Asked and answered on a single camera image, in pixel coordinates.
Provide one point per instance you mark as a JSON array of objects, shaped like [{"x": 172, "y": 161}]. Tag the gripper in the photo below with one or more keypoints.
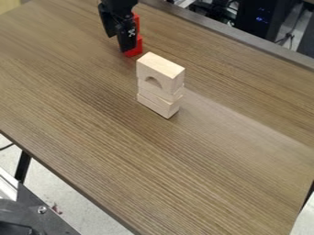
[{"x": 118, "y": 5}]

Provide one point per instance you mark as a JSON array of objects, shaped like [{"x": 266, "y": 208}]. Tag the red block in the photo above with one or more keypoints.
[{"x": 138, "y": 42}]

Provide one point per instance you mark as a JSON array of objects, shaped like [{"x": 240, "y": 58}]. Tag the wooden arch block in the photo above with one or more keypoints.
[{"x": 160, "y": 72}]

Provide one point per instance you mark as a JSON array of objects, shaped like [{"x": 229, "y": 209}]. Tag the black computer tower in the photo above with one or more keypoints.
[{"x": 261, "y": 16}]

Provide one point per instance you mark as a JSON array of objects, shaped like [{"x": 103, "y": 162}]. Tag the black table leg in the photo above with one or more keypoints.
[{"x": 22, "y": 166}]

